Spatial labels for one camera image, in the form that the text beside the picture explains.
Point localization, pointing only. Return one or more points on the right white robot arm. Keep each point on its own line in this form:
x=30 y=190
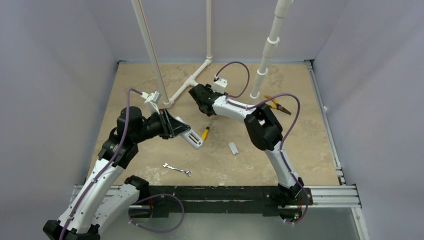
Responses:
x=264 y=130

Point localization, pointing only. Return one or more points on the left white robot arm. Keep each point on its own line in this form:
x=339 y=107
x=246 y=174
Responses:
x=89 y=214

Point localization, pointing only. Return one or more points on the aluminium frame rail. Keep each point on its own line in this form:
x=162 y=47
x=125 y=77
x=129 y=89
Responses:
x=343 y=195

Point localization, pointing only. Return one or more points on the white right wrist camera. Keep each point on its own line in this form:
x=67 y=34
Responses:
x=219 y=85

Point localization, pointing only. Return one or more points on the white remote control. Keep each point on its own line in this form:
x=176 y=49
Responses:
x=190 y=136

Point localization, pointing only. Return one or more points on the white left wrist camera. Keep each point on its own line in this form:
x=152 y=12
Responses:
x=151 y=101

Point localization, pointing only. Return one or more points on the yellow handled pliers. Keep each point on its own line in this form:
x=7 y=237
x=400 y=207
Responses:
x=277 y=106

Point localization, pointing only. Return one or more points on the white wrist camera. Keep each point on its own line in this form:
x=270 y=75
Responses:
x=151 y=101
x=219 y=85

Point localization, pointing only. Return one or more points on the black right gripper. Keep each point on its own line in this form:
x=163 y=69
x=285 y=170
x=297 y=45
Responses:
x=198 y=95

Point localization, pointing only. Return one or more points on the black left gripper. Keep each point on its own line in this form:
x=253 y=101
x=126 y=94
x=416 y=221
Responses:
x=170 y=127

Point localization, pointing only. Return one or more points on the white jointed vertical pipe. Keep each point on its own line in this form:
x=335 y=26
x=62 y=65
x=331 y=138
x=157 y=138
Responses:
x=272 y=41

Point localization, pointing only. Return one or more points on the silver open-end wrench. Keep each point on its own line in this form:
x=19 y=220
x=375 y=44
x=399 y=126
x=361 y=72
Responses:
x=185 y=172

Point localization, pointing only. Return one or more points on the white battery cover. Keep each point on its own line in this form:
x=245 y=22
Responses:
x=233 y=148

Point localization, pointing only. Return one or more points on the yellow handled screwdriver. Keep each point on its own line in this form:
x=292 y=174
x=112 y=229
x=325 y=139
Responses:
x=206 y=132

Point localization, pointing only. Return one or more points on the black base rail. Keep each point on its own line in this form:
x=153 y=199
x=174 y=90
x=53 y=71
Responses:
x=158 y=201

